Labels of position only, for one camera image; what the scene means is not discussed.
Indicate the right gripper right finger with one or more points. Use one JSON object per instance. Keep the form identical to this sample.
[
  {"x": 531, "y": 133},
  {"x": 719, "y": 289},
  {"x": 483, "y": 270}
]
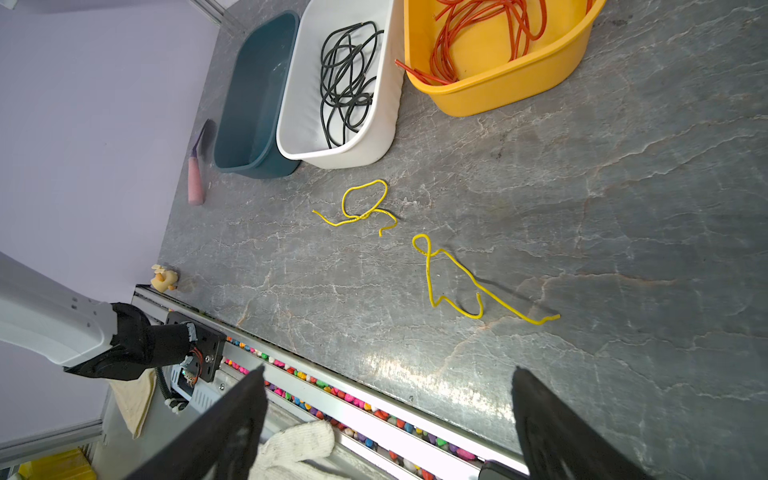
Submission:
[{"x": 556, "y": 442}]

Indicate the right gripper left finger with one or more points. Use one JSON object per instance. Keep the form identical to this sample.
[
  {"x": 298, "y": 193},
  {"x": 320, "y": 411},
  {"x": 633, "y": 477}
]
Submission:
[{"x": 223, "y": 442}]

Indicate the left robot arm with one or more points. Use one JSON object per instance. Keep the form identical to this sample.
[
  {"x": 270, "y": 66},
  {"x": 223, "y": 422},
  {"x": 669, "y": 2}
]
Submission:
[{"x": 86, "y": 337}]

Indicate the right white work glove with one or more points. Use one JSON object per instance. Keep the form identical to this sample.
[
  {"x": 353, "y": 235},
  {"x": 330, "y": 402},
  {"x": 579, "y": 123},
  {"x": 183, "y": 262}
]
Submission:
[{"x": 285, "y": 454}]

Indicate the yellow box under table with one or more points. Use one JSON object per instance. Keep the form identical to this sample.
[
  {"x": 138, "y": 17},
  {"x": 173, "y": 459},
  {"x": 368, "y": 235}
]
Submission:
[{"x": 69, "y": 465}]

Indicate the small yellow toy animal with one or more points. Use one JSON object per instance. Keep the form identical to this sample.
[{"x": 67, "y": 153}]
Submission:
[{"x": 164, "y": 278}]

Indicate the purple pink brush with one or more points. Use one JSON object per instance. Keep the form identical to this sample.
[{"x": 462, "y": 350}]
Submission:
[{"x": 195, "y": 189}]

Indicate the teal plastic bin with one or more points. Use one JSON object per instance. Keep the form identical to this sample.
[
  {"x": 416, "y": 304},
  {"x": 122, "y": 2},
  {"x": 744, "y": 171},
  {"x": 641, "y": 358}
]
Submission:
[{"x": 246, "y": 134}]

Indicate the white plastic bin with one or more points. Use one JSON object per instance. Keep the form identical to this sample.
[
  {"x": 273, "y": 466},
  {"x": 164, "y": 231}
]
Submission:
[{"x": 343, "y": 89}]

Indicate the yellow plastic bin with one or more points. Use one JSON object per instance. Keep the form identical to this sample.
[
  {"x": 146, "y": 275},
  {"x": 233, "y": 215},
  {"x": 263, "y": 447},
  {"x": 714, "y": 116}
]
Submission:
[{"x": 470, "y": 57}]

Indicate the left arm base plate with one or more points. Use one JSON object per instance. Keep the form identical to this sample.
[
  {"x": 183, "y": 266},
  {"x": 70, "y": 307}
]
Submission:
[{"x": 206, "y": 349}]

